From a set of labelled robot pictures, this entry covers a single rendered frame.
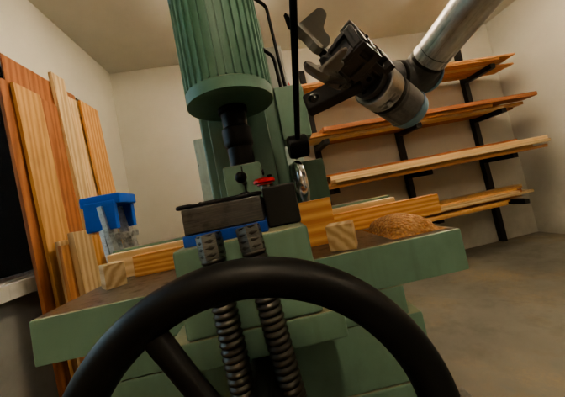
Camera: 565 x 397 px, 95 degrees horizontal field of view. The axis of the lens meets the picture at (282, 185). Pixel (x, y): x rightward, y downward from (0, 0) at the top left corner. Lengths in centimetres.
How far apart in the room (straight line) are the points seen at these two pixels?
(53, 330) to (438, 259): 53
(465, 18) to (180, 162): 273
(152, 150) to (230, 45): 268
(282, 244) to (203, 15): 44
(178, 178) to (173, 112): 74
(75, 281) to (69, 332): 136
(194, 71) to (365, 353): 53
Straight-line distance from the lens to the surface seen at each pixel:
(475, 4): 72
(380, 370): 46
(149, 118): 325
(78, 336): 47
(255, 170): 48
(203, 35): 55
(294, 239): 27
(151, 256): 57
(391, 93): 58
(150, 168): 312
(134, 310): 21
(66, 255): 180
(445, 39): 74
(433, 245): 44
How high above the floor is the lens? 99
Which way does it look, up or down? 3 degrees up
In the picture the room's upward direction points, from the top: 11 degrees counter-clockwise
